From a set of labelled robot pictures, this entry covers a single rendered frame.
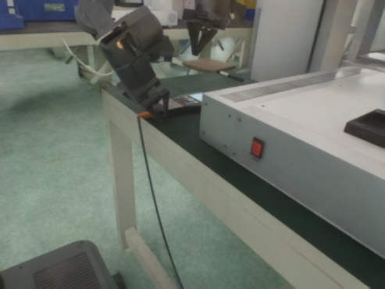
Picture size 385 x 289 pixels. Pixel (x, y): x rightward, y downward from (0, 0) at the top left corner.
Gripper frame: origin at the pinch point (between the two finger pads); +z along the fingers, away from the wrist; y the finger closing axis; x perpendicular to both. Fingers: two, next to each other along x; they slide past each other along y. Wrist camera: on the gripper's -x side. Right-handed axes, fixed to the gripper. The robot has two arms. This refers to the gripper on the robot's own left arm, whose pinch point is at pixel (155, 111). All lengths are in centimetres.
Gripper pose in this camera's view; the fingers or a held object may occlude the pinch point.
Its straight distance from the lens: 66.4
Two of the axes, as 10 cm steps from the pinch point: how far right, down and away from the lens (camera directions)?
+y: -6.0, -4.2, 6.8
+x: -7.2, 6.5, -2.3
